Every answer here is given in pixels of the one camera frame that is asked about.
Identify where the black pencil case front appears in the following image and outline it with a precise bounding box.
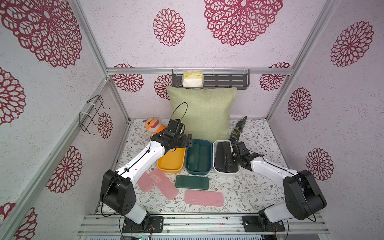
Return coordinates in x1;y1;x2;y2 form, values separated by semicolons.
214;142;232;173

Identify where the pink pencil case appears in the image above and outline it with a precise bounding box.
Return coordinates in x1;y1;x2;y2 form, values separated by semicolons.
149;169;179;200
184;190;224;207
137;172;155;193

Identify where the pink pencil case front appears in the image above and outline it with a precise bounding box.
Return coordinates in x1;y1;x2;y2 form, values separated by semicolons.
184;190;224;207

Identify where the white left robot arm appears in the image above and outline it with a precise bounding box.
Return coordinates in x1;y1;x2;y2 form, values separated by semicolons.
100;134;193;225

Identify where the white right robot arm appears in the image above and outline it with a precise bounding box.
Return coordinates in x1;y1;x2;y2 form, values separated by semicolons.
224;142;327;229

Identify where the white storage box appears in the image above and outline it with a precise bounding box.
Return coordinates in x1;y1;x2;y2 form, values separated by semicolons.
213;140;241;177

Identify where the yellow storage box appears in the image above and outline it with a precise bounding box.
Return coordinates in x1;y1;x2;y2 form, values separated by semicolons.
157;148;186;174

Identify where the teal storage box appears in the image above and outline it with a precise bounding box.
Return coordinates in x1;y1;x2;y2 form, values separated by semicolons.
185;140;213;176

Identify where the dark green pencil case front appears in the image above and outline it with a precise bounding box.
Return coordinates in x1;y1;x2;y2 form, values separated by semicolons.
175;175;209;190

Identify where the orange shark plush toy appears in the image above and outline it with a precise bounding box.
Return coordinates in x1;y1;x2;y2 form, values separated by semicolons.
145;118;166;134

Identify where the floral table mat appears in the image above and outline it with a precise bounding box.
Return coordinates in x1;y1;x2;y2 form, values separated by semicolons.
101;118;310;214

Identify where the green pillow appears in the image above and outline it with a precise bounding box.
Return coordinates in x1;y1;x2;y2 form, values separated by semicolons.
167;87;237;143

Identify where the tissue pack on shelf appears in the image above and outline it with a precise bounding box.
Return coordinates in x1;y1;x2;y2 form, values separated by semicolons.
182;71;204;88

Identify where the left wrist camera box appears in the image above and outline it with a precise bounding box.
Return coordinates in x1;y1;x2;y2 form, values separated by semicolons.
164;119;185;138

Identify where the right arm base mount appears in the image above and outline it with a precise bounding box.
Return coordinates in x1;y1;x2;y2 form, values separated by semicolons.
242;215;286;233

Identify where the dark wall shelf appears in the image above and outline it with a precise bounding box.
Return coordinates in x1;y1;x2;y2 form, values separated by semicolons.
172;69;250;90

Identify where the black wire wall rack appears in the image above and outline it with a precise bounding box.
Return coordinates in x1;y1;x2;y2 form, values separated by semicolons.
79;94;110;135

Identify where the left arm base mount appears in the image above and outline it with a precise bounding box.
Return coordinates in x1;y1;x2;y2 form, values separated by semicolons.
122;216;164;234

